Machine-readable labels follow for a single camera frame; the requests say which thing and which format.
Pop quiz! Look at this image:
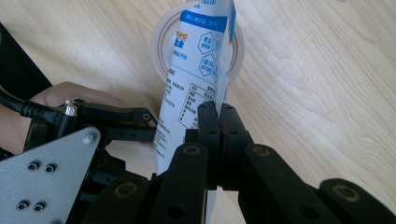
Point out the clear glass jar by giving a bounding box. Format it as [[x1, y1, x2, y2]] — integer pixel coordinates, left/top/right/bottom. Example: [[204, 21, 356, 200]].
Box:
[[150, 0, 246, 85]]

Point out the white blue printed pouch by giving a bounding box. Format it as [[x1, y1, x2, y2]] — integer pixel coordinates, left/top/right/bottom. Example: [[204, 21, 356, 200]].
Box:
[[153, 0, 237, 224]]

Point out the left hand-held gripper black cable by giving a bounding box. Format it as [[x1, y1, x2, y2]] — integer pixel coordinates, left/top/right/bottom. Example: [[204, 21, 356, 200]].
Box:
[[0, 88, 78, 125]]

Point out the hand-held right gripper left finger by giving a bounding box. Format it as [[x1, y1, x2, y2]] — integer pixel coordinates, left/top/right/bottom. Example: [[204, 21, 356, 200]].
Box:
[[185, 101, 223, 190]]

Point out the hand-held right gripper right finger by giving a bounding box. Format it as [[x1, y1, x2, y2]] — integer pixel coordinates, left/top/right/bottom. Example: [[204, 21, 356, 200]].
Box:
[[219, 104, 255, 190]]

